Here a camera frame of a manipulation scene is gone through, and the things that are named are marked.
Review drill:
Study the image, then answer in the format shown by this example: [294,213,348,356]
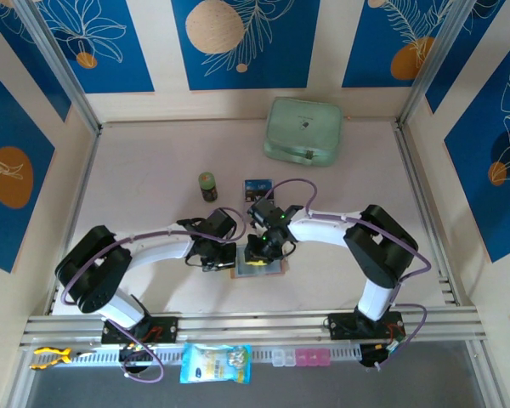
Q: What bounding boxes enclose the long aluminium base rail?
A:
[19,308,490,350]

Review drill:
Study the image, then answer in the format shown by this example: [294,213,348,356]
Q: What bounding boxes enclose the black cable clamp bracket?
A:
[359,343,393,370]

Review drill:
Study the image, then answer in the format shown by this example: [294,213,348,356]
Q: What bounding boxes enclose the clear pill box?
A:
[271,348,297,367]

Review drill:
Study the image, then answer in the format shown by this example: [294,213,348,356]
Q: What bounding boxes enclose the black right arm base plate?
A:
[327,312,407,341]

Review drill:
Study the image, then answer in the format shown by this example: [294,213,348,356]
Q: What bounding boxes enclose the yellow black pliers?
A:
[29,346,97,371]

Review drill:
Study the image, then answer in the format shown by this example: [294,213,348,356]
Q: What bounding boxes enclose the mint green zipper pouch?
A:
[262,96,345,167]

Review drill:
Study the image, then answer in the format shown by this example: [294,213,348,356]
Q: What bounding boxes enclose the pink pill box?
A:
[295,348,331,367]

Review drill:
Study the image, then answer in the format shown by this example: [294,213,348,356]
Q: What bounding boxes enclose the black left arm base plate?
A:
[100,316,179,344]

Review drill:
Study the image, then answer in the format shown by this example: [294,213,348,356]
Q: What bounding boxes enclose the aluminium corner post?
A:
[399,0,473,128]
[14,0,103,133]

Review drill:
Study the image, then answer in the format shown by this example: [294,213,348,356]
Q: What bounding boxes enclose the tan leather card holder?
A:
[230,250,289,280]

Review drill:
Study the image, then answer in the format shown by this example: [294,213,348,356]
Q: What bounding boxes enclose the blue printed card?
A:
[244,178,275,204]

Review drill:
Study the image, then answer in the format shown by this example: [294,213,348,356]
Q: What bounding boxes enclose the grey slotted cable duct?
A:
[29,343,362,367]

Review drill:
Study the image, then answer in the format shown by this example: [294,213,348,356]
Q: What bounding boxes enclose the aluminium side rail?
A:
[45,127,102,316]
[391,121,468,308]

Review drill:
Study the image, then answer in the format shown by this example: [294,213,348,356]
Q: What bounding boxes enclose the green labelled bottle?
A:
[198,171,219,203]

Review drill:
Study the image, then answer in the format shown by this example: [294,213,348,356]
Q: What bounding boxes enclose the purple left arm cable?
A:
[61,207,240,386]

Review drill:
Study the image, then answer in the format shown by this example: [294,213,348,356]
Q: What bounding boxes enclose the blue snack packet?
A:
[178,342,253,386]

